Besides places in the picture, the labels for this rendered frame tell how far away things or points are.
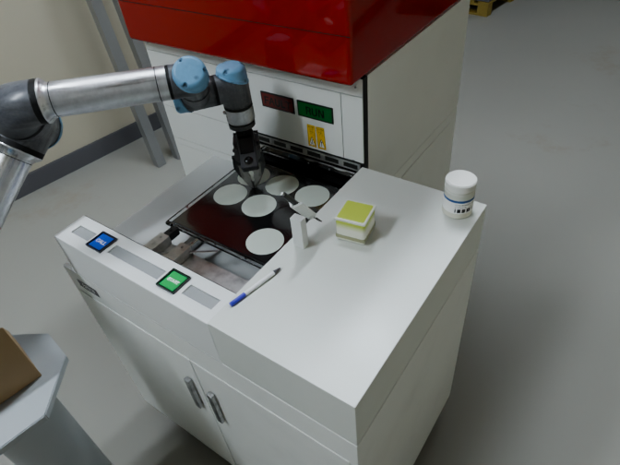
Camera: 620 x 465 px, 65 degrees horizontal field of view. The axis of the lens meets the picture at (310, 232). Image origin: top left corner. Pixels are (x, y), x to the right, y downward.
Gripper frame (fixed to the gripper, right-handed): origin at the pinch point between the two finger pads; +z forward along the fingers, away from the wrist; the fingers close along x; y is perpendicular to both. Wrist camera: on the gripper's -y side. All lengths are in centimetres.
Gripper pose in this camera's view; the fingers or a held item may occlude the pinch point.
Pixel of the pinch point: (254, 185)
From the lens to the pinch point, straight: 144.3
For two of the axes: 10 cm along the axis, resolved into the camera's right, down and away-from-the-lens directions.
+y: -1.1, -6.6, 7.5
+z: 0.9, 7.4, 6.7
